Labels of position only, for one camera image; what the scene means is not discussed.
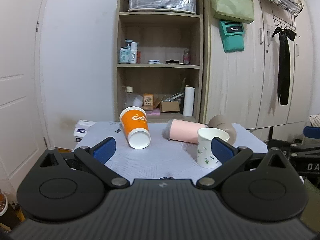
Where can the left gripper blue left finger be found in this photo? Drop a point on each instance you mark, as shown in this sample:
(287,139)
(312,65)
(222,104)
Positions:
(95,158)

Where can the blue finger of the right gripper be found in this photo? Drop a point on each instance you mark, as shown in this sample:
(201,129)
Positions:
(311,132)
(293,147)

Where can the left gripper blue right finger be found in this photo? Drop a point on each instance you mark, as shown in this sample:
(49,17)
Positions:
(232,159)

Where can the white cup green print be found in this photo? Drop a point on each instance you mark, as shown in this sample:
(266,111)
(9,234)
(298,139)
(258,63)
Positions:
(205,157)

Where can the taupe brown plastic cup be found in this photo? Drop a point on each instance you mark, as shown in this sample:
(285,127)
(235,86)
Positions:
(220,122)

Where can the orange coco paper cup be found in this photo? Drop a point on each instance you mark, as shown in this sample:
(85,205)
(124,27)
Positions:
(135,127)

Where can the geometric patterned fabric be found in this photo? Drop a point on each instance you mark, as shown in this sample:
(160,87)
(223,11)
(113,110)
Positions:
(315,120)

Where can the white box on floor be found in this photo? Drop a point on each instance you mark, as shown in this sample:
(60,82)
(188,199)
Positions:
(81,129)

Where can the black ribbon bow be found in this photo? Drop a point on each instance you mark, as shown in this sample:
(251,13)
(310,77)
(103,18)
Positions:
(284,69)

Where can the pink tumbler bottle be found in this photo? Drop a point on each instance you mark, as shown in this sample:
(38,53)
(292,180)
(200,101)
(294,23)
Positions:
(183,131)

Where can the white patterned tablecloth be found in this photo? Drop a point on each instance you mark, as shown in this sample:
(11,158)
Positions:
(162,158)

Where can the clear bottle white cap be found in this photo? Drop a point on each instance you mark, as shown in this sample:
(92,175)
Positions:
(129,96)

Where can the light wood wardrobe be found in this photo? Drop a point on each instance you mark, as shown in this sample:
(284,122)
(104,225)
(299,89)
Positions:
(242,85)

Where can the white paper towel roll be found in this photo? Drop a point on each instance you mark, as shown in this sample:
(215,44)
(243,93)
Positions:
(188,101)

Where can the pink flat box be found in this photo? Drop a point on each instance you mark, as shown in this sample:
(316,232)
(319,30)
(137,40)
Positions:
(154,112)

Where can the small orange printed box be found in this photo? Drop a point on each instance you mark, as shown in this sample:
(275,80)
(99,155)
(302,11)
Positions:
(148,101)

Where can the small cardboard box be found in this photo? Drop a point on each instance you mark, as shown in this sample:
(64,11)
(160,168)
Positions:
(170,106)

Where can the small pink bottle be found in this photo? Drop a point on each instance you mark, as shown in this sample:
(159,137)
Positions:
(186,56)

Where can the teal wipes canister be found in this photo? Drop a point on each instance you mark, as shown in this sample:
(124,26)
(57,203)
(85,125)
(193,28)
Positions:
(124,55)

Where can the red liquid clear bottle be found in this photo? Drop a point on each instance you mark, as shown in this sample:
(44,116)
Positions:
(138,57)

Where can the white lotion bottle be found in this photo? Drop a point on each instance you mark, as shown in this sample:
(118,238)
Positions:
(133,52)

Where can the teal redmi pouch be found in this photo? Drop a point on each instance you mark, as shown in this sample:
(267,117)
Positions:
(232,36)

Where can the light green bag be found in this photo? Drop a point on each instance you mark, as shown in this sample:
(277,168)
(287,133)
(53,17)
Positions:
(233,10)

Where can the wooden open shelf unit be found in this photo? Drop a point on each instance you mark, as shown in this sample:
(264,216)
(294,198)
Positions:
(162,37)

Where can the white door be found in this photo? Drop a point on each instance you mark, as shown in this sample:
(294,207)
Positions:
(22,138)

